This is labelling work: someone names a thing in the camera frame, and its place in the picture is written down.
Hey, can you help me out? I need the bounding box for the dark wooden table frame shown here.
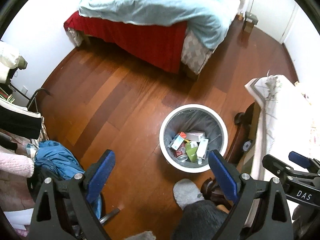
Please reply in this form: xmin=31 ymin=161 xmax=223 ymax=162
xmin=200 ymin=103 xmax=255 ymax=213

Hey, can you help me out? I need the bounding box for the silver grey medicine box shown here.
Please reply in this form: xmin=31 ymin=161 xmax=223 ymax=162
xmin=196 ymin=138 xmax=209 ymax=159

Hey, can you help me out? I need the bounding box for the light blue fluffy blanket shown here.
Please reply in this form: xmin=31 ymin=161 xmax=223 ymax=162
xmin=78 ymin=0 xmax=240 ymax=50

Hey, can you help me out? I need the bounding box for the white round trash bin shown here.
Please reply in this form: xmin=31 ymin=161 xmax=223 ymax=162
xmin=159 ymin=104 xmax=228 ymax=173

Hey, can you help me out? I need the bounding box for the white checked floral tablecloth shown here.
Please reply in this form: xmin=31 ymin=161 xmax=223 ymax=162
xmin=245 ymin=75 xmax=319 ymax=181

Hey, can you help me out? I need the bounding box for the blue jacket on chair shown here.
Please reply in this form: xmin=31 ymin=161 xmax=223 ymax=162
xmin=34 ymin=140 xmax=103 ymax=221

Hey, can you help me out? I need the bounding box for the red bed sheet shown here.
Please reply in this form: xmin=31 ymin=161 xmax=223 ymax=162
xmin=63 ymin=11 xmax=187 ymax=74

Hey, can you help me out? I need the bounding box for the pink knitted cloth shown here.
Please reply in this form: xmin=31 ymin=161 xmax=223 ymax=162
xmin=0 ymin=152 xmax=35 ymax=178

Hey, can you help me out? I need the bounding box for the red blue milk carton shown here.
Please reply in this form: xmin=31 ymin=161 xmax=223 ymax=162
xmin=170 ymin=132 xmax=186 ymax=151

